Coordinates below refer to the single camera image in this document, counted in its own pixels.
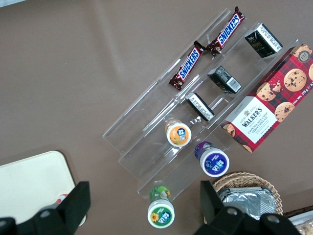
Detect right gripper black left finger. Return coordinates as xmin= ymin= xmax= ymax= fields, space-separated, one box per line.
xmin=34 ymin=181 xmax=91 ymax=235

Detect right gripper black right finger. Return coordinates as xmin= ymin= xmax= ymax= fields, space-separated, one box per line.
xmin=200 ymin=181 xmax=260 ymax=235

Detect light wicker basket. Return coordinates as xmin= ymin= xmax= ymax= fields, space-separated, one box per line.
xmin=212 ymin=172 xmax=284 ymax=217

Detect cream plastic tray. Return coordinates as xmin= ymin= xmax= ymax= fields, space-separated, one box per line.
xmin=0 ymin=150 xmax=76 ymax=226

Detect stacked aluminium foil trays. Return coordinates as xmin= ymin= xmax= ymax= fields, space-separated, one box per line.
xmin=218 ymin=186 xmax=270 ymax=221

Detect purple-label white-cap bottle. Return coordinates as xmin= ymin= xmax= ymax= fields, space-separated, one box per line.
xmin=194 ymin=141 xmax=230 ymax=178

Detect green-label white-cap bottle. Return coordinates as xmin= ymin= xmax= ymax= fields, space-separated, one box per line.
xmin=147 ymin=185 xmax=176 ymax=229

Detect orange-label white-cap bottle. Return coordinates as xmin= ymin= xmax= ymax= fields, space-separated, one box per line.
xmin=165 ymin=118 xmax=192 ymax=147

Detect white plastic bin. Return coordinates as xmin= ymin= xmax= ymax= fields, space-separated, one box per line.
xmin=285 ymin=210 xmax=313 ymax=235

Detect clear cracker packet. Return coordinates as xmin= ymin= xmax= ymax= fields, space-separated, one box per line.
xmin=296 ymin=221 xmax=313 ymax=235

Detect clear acrylic stepped snack stand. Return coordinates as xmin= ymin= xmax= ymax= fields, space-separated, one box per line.
xmin=102 ymin=8 xmax=299 ymax=199

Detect small black carton box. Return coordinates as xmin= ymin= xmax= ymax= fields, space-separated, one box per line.
xmin=207 ymin=65 xmax=243 ymax=94
xmin=185 ymin=92 xmax=215 ymax=122
xmin=245 ymin=23 xmax=284 ymax=59

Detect Walkers red shortbread box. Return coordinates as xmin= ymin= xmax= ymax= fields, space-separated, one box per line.
xmin=220 ymin=43 xmax=313 ymax=154

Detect Snickers chocolate bar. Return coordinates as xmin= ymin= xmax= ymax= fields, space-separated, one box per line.
xmin=206 ymin=6 xmax=246 ymax=57
xmin=170 ymin=41 xmax=206 ymax=91

